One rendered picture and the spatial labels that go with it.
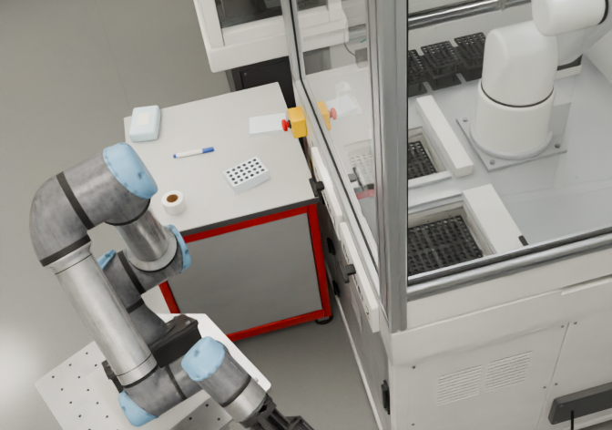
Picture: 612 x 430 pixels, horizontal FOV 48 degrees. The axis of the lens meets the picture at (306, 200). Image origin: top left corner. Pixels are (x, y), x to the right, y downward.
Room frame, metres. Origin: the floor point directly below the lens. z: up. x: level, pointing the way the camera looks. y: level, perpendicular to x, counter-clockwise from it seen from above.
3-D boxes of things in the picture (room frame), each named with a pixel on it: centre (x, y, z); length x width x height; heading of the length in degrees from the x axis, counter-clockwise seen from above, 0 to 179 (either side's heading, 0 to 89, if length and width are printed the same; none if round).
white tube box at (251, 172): (1.62, 0.18, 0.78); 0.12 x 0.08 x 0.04; 114
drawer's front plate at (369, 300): (1.08, -0.10, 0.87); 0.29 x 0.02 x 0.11; 7
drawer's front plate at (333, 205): (1.40, -0.07, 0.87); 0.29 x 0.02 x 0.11; 7
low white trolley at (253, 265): (1.76, 0.28, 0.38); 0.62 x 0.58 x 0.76; 7
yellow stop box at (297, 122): (1.72, -0.01, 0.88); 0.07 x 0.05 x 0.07; 7
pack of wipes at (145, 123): (1.95, 0.52, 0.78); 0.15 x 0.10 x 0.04; 177
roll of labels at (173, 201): (1.54, 0.41, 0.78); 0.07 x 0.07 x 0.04
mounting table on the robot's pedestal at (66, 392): (0.93, 0.46, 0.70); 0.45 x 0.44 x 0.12; 124
